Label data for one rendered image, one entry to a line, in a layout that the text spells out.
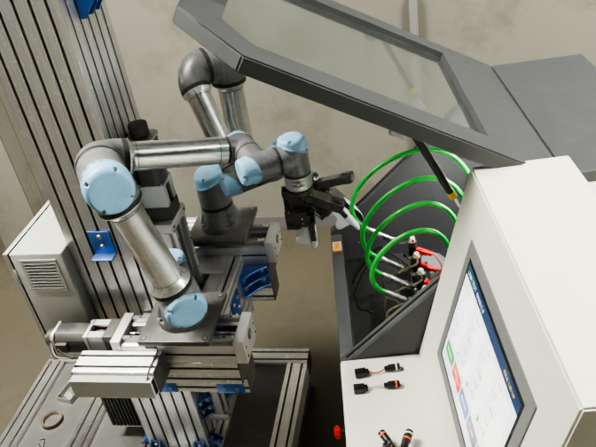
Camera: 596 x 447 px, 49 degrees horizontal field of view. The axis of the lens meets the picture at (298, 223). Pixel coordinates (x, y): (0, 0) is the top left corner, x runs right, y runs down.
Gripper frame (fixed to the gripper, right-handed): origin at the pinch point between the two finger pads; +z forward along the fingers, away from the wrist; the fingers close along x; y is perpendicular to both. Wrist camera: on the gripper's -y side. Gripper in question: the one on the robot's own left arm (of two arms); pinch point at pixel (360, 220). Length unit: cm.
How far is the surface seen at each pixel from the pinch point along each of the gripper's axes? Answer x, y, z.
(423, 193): -37.9, -8.5, 14.8
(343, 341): 19.2, 24.0, 19.7
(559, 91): -15, -64, 15
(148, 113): -171, 111, -105
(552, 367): 92, -41, 22
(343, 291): -3.0, 23.2, 13.6
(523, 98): -12, -56, 8
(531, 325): 82, -40, 19
